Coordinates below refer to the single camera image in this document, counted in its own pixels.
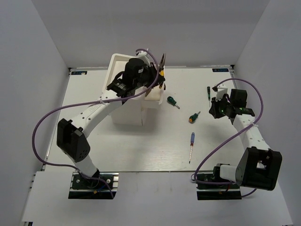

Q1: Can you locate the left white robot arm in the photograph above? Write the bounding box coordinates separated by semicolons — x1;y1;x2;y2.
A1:
56;55;166;188

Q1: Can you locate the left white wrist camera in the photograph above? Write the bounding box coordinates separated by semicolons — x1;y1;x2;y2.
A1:
136;48;151;66

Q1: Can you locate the white drawer cabinet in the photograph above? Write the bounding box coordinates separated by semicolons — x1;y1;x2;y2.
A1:
101;53;146;127

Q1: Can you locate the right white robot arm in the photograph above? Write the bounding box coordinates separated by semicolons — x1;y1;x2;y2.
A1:
209;86;282;191

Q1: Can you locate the green orange stubby screwdriver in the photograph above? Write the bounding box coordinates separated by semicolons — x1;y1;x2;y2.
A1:
189;111;201;123

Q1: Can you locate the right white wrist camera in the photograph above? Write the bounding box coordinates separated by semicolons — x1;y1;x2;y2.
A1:
212;84;228;101

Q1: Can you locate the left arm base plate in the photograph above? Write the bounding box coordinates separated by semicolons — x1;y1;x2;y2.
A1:
68;172;119;200

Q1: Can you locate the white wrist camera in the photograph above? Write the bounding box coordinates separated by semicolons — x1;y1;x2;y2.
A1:
136;48;151;66
212;84;228;101

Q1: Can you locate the green stubby flathead screwdriver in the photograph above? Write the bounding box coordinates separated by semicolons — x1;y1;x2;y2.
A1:
167;96;180;109

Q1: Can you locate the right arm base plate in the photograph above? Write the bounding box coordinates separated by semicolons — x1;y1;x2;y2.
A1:
196;172;242;201

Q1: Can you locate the green slim screwdriver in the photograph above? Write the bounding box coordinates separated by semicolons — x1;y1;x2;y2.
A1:
206;86;211;107

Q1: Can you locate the blue red precision screwdriver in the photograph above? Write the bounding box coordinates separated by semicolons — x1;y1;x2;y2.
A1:
189;132;195;164

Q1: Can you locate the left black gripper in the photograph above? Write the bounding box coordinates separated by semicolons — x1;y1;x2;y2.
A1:
134;62;166;89

